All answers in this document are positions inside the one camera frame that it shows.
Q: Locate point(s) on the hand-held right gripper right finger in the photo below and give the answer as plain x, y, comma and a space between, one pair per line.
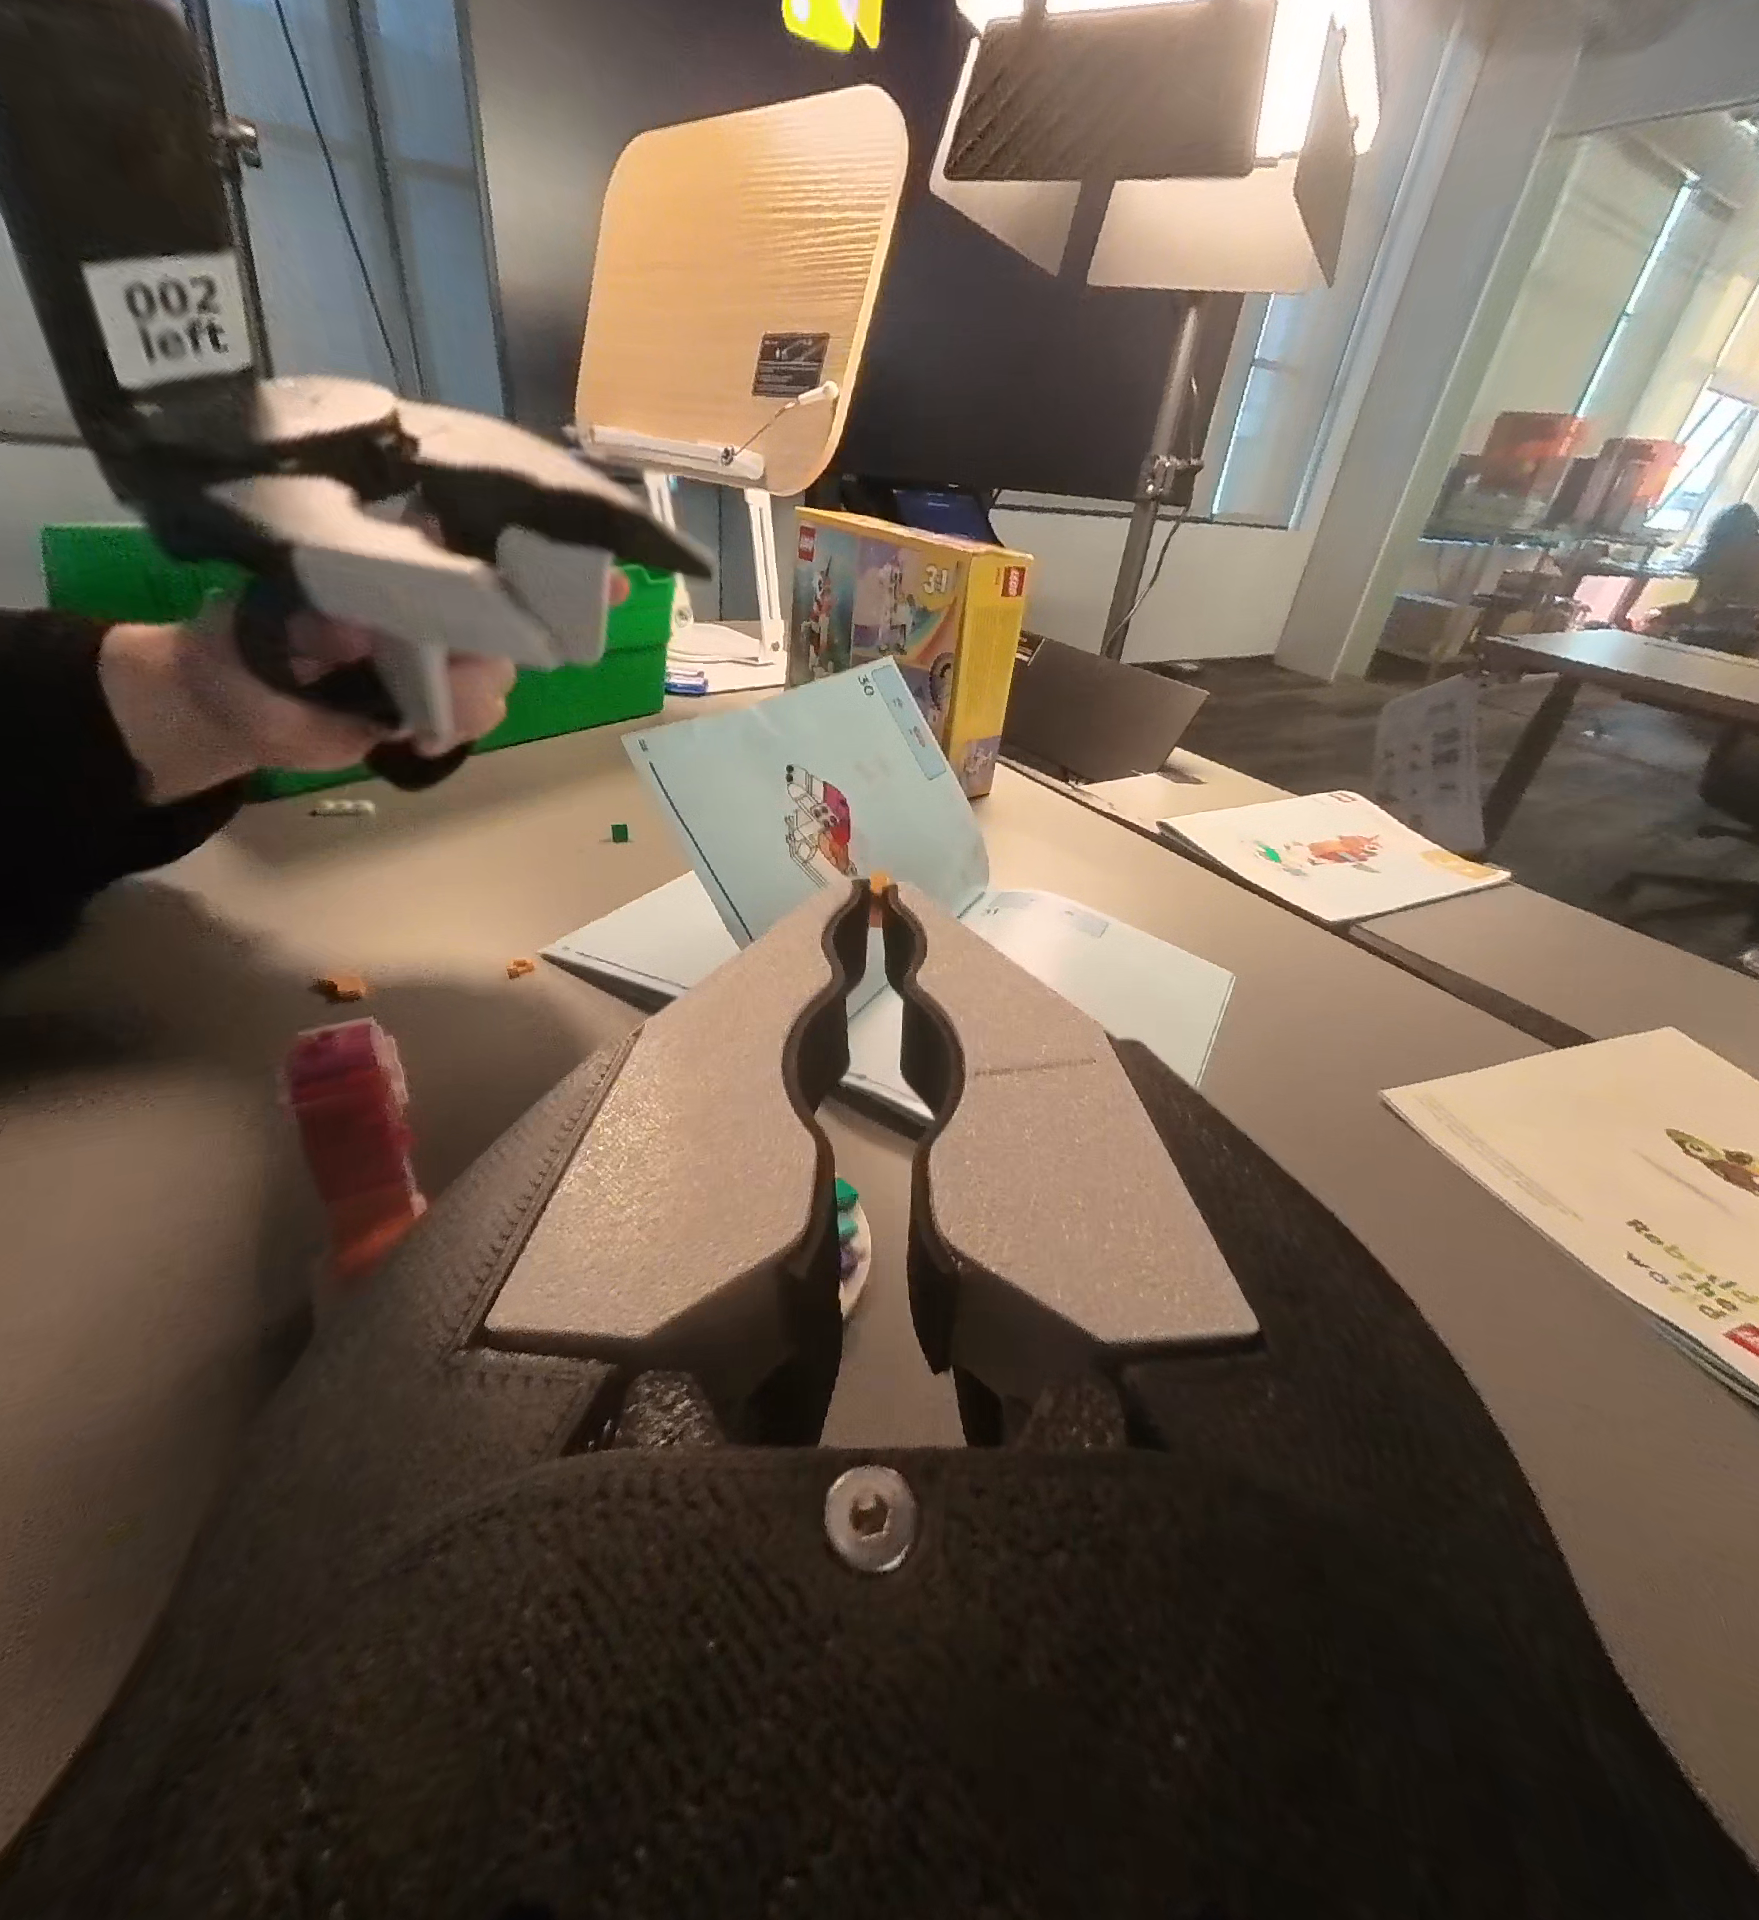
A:
1074, 1201

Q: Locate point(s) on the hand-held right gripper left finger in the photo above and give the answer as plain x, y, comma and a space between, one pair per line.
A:
671, 1185

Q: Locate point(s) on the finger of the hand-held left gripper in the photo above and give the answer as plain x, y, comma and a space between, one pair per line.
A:
535, 458
445, 592

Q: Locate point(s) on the pink lego brick stack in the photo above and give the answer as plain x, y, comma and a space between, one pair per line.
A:
355, 1110

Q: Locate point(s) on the yellow lego box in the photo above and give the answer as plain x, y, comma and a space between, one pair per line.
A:
962, 630

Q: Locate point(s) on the person's left hand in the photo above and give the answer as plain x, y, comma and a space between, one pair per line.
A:
205, 712

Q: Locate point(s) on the green plastic bin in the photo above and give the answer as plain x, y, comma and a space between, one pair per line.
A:
581, 698

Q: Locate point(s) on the wooden book stand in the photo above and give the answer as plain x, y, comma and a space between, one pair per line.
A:
731, 255

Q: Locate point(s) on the instruction booklet with orange animal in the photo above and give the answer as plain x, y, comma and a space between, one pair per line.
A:
1270, 879

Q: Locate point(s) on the open light blue instruction booklet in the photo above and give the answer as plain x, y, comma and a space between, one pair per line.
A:
820, 751

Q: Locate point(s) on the instruction booklet with bird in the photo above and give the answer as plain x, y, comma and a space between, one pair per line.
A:
1540, 1141

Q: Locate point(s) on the black laptop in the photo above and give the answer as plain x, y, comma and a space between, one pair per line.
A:
1104, 705

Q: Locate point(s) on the white printed paper sheet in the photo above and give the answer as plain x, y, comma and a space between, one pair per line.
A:
1432, 759

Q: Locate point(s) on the black light stand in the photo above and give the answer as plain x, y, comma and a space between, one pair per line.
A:
1172, 451

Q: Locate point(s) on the studio light panel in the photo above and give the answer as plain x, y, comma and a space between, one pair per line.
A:
1104, 104

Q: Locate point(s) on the dark office table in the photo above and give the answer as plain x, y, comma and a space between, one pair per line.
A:
1644, 661

